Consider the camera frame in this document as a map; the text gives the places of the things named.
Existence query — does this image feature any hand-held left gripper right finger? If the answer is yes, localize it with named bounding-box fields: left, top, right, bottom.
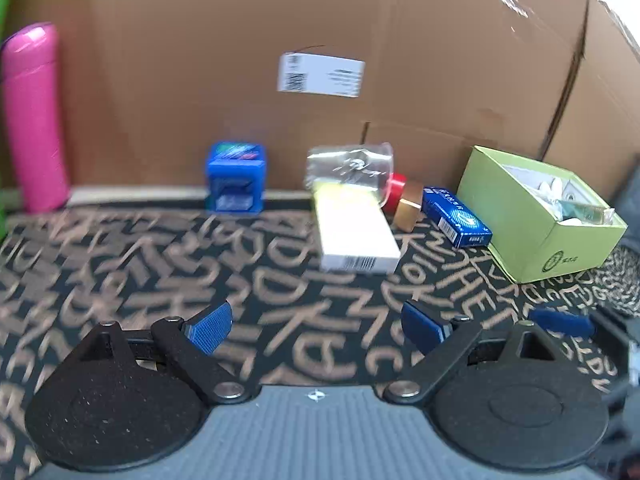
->
left=383, top=301, right=562, bottom=407

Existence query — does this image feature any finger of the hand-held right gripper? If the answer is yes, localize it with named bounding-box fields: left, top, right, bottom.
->
left=529, top=308, right=597, bottom=339

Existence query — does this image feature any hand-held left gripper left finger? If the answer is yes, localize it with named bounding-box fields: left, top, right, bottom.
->
left=77, top=302, right=252, bottom=405

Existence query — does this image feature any light green cardboard box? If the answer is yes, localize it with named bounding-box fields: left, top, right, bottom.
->
left=457, top=145, right=629, bottom=285

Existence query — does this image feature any clear plastic packet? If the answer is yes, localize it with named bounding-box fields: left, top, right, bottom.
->
left=544, top=197, right=617, bottom=224

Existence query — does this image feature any small gold box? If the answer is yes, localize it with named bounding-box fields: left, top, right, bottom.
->
left=393, top=179, right=425, bottom=234

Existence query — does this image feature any white cotton glove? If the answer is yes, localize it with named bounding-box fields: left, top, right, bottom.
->
left=531, top=176, right=568, bottom=197

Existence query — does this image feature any black letter patterned mat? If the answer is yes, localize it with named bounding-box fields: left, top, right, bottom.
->
left=0, top=199, right=640, bottom=480

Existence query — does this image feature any flat blue box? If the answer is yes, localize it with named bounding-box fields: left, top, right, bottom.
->
left=422, top=185, right=494, bottom=250

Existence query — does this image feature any white box with yellow top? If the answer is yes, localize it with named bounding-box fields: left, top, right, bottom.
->
left=311, top=182, right=402, bottom=275

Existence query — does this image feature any red round cap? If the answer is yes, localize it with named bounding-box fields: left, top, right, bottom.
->
left=382, top=172, right=409, bottom=212

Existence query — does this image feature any blue cube box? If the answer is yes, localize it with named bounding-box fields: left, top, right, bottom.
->
left=205, top=140, right=269, bottom=215

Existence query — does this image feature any clear plastic cup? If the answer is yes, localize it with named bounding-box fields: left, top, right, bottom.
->
left=305, top=143, right=397, bottom=207

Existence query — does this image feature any large cardboard box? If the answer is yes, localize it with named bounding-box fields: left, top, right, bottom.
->
left=0, top=0, right=640, bottom=203

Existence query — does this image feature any pink insulated bottle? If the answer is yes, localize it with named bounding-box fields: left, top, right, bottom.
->
left=0, top=22, right=71, bottom=214

